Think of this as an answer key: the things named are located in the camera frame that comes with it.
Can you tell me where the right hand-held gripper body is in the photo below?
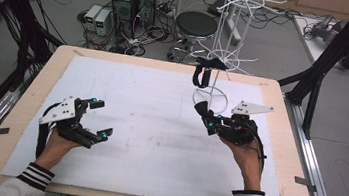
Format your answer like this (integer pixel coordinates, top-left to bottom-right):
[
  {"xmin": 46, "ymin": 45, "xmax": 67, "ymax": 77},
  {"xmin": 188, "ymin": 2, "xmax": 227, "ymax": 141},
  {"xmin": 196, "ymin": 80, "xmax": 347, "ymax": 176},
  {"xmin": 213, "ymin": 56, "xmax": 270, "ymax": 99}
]
[{"xmin": 216, "ymin": 97, "xmax": 275, "ymax": 150}]

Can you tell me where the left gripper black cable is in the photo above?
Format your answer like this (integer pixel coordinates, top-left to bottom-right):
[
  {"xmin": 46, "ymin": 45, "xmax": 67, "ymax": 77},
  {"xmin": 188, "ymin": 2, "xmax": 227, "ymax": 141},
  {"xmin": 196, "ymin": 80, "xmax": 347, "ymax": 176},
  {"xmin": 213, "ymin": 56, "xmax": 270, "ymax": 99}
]
[{"xmin": 33, "ymin": 101, "xmax": 59, "ymax": 161}]

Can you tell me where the light wooden table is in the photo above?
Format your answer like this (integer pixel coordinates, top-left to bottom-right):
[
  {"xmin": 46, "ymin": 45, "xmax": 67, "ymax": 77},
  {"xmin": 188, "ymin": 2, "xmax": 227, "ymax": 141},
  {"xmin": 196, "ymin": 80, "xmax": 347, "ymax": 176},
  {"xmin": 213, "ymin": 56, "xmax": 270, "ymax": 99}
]
[{"xmin": 0, "ymin": 36, "xmax": 335, "ymax": 196}]

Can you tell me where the tangle of floor cables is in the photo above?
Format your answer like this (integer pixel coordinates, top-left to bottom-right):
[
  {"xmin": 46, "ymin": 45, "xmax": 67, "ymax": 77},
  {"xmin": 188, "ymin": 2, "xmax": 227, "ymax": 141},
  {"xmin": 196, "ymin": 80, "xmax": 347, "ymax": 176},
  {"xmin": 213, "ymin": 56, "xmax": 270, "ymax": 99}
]
[{"xmin": 73, "ymin": 12, "xmax": 176, "ymax": 61}]

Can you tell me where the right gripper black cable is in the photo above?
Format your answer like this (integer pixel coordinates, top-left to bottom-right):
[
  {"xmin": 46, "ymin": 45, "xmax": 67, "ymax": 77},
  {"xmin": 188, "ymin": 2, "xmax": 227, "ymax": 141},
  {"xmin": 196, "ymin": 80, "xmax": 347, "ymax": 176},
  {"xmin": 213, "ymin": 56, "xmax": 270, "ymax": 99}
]
[{"xmin": 246, "ymin": 126, "xmax": 271, "ymax": 175}]

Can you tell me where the black round stool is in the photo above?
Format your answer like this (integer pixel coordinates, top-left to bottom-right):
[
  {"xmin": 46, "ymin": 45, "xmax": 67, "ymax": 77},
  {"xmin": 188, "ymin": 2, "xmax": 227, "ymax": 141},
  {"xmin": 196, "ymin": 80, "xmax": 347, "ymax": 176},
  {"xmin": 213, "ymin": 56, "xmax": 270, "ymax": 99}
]
[{"xmin": 166, "ymin": 8, "xmax": 221, "ymax": 68}]

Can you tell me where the person's right hand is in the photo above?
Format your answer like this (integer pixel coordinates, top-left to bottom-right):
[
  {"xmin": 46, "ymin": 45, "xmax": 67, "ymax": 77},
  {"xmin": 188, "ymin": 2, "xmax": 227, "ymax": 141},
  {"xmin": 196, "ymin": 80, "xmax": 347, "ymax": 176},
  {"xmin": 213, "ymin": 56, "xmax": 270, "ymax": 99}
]
[{"xmin": 213, "ymin": 134, "xmax": 268, "ymax": 193}]

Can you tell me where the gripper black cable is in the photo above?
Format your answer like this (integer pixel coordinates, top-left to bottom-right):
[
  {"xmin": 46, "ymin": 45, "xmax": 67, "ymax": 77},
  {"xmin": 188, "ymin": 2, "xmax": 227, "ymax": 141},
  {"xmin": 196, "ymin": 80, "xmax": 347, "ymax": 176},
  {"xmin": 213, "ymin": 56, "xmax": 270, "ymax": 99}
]
[
  {"xmin": 246, "ymin": 126, "xmax": 271, "ymax": 175},
  {"xmin": 33, "ymin": 101, "xmax": 59, "ymax": 161}
]

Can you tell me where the black strap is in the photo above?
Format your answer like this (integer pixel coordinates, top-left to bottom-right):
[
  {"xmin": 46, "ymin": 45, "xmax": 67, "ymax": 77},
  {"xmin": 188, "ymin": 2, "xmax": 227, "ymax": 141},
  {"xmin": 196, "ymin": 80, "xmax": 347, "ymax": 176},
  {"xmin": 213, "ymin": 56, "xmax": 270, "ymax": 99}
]
[{"xmin": 191, "ymin": 55, "xmax": 231, "ymax": 92}]

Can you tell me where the white foam mat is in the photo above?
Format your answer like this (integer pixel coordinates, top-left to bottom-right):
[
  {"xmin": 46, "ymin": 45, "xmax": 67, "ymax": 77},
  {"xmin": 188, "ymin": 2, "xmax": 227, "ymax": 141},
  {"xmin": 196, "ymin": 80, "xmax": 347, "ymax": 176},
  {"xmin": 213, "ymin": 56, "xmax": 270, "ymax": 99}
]
[{"xmin": 0, "ymin": 46, "xmax": 300, "ymax": 196}]

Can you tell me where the grey power supply unit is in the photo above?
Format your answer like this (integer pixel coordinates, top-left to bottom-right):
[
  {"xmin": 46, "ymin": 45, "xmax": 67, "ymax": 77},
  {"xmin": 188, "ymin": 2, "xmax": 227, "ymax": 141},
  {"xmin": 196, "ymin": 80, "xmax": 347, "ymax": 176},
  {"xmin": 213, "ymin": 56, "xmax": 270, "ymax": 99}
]
[
  {"xmin": 92, "ymin": 8, "xmax": 114, "ymax": 38},
  {"xmin": 82, "ymin": 3, "xmax": 103, "ymax": 31}
]

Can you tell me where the white floor board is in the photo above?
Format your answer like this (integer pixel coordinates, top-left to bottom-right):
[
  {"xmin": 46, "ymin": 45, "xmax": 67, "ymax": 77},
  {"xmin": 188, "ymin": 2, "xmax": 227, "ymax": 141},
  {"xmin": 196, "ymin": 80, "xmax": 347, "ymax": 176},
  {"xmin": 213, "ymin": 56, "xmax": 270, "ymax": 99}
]
[{"xmin": 287, "ymin": 14, "xmax": 349, "ymax": 72}]

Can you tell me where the grey and black device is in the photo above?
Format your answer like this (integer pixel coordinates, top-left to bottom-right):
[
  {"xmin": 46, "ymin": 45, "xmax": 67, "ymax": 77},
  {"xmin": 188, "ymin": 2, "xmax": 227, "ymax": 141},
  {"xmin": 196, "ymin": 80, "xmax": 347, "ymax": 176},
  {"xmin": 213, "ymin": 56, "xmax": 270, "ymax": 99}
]
[{"xmin": 300, "ymin": 11, "xmax": 349, "ymax": 71}]

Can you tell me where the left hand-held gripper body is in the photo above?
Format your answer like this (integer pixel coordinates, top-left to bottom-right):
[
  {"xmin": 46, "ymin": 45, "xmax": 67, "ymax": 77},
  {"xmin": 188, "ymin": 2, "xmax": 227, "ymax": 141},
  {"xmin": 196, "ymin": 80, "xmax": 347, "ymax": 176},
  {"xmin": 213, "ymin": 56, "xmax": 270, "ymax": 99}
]
[{"xmin": 35, "ymin": 92, "xmax": 103, "ymax": 151}]

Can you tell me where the person's left hand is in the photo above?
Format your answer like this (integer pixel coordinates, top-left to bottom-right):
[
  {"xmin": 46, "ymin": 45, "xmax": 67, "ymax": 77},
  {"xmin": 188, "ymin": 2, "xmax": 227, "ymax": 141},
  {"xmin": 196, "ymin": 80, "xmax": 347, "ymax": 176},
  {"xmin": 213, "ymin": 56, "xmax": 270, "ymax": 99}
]
[{"xmin": 34, "ymin": 126, "xmax": 84, "ymax": 175}]

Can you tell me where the black computer tower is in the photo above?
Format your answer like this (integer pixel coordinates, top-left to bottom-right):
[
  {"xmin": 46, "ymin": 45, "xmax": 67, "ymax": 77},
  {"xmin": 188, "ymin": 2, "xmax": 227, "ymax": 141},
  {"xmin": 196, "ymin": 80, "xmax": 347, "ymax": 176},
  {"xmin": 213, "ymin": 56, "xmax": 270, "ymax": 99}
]
[
  {"xmin": 108, "ymin": 0, "xmax": 139, "ymax": 25},
  {"xmin": 133, "ymin": 0, "xmax": 158, "ymax": 27}
]

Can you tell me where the white wire display rack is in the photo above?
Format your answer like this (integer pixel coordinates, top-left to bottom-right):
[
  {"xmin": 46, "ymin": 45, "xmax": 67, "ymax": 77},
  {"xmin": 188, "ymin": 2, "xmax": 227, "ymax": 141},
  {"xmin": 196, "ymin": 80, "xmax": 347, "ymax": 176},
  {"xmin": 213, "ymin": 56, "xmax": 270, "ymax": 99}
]
[{"xmin": 182, "ymin": 0, "xmax": 288, "ymax": 123}]

